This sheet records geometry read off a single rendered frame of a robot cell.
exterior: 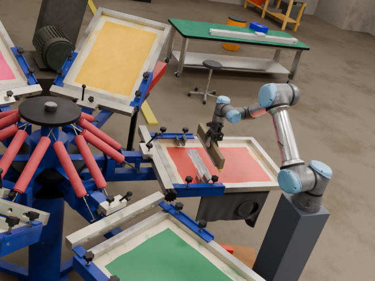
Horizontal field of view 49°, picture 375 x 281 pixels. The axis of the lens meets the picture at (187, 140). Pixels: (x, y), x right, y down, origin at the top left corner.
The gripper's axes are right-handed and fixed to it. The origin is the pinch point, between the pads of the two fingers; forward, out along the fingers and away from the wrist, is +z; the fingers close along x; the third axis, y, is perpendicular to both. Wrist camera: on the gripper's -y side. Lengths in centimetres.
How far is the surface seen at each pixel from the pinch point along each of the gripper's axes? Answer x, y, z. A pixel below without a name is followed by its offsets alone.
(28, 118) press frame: -106, 11, -23
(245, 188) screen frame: 15.4, 28.9, 11.1
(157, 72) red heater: -5, -114, -2
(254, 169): 33.4, 6.9, 13.6
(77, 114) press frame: -83, 5, -23
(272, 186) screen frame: 34.1, 28.9, 10.7
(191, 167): -10.7, 3.1, 13.5
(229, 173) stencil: 12.8, 10.6, 13.6
